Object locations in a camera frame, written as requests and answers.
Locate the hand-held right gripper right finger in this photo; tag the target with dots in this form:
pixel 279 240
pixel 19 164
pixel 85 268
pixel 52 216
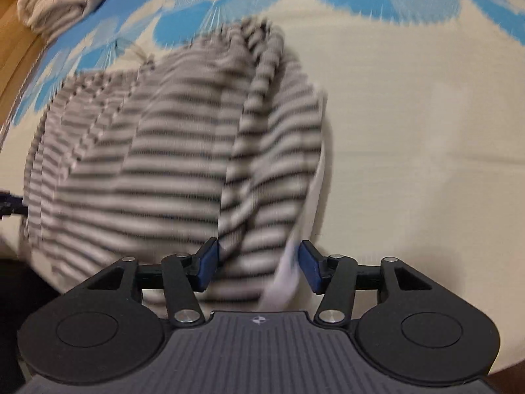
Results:
pixel 308 271

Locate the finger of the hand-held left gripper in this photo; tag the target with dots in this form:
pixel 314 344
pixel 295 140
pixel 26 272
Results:
pixel 12 204

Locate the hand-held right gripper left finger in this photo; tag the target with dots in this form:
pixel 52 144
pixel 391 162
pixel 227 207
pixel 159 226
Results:
pixel 207 264

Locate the striped shirt with white trim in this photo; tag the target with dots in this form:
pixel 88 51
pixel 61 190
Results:
pixel 164 164

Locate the blue shell print bed sheet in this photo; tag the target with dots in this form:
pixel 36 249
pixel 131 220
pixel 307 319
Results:
pixel 410 131

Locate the folded beige striped garment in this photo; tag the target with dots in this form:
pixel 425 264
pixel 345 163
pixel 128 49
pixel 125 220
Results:
pixel 53 4

